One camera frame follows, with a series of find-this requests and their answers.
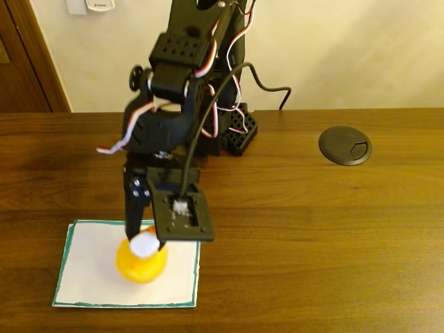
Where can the brown wooden door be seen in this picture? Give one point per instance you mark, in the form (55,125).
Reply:
(21,62)

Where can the yellow duck toy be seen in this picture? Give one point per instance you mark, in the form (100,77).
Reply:
(142,270)

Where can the black round desk grommet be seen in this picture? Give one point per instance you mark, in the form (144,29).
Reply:
(345,145)

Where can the black camera mount box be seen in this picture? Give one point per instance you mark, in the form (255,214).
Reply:
(180,222)

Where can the white paper sheet green border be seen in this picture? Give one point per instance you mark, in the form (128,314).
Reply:
(90,274)

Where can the white wall controller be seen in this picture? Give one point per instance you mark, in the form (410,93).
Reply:
(100,4)

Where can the white wall switch plate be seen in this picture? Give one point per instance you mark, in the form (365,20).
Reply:
(75,6)

